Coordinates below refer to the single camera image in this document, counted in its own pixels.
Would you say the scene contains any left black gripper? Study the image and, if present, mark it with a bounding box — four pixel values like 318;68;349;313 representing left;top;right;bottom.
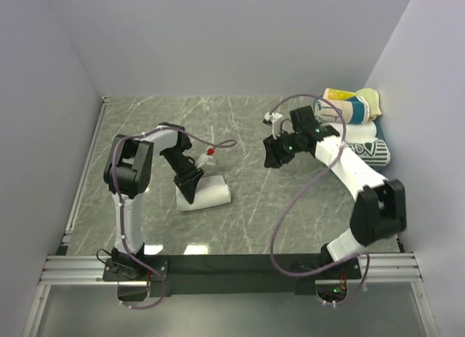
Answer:
162;147;205;204

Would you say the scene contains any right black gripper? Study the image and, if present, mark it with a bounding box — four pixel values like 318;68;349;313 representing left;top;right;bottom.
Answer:
263;129;302;170

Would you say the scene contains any white terry towel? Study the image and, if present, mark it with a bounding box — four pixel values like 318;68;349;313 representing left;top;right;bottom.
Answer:
176;175;232;212

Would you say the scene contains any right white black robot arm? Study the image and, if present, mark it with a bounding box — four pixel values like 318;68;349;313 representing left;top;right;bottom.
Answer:
263;106;407;278

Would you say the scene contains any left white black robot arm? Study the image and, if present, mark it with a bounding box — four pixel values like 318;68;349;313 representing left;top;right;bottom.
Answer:
103;123;204;280

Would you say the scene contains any yellow patterned rolled towel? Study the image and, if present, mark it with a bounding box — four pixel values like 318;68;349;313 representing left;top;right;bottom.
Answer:
323;88;357;101

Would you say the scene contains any beige teal rolled towel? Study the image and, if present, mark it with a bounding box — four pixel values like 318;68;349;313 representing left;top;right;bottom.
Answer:
313;99;370;125

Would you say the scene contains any black white striped rolled towel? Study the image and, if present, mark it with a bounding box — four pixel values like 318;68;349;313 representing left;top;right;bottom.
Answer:
348;139;391;169

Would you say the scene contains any teal tray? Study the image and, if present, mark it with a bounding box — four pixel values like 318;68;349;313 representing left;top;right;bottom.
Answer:
312;94;390;171

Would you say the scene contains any pale yellow rolled towel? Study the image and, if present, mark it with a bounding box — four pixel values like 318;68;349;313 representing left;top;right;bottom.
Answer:
356;88;382;121

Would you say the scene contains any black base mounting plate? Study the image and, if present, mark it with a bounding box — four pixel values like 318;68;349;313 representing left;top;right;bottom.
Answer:
102;254;362;301

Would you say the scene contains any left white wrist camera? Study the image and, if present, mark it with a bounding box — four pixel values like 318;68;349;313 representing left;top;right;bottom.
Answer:
195;147;217;168

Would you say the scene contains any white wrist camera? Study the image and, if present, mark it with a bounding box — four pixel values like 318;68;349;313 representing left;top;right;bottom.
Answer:
195;147;217;168
263;112;285;139

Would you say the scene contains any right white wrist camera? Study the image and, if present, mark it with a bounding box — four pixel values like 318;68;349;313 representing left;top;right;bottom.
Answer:
263;112;285;139

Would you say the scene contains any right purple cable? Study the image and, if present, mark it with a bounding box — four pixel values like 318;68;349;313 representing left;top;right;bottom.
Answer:
269;93;371;306

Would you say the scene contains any aluminium rail frame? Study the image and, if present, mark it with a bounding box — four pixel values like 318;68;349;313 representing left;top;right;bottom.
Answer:
21;95;442;337

